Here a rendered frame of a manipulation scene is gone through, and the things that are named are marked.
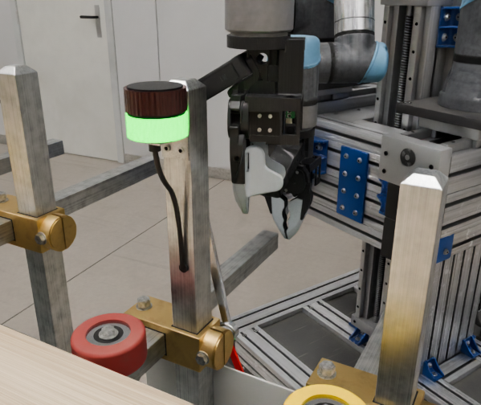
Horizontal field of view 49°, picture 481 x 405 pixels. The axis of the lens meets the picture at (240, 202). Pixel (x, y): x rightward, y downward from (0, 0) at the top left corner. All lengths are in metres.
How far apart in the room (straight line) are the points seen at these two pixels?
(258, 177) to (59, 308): 0.37
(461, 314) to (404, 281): 1.21
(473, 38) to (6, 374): 0.93
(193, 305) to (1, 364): 0.21
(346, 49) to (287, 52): 0.44
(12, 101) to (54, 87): 3.81
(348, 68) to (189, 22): 2.74
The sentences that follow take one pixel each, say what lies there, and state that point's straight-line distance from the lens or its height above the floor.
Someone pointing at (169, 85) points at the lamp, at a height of 1.17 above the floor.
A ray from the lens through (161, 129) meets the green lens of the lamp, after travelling 0.51.
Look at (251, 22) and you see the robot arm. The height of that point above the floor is 1.22.
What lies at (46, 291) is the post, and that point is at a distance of 0.81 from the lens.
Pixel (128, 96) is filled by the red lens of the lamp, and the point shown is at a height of 1.16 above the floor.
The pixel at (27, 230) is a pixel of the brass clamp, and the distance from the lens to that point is 0.77.
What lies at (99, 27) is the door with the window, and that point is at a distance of 4.14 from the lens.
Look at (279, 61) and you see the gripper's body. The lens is 0.60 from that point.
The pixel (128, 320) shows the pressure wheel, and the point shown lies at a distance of 0.63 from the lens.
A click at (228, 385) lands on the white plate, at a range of 0.74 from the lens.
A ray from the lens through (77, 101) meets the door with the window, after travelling 4.40.
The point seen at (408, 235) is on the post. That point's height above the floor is 1.05.
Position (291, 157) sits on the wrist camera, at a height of 0.99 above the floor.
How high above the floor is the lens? 1.25
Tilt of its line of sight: 22 degrees down
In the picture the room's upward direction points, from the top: straight up
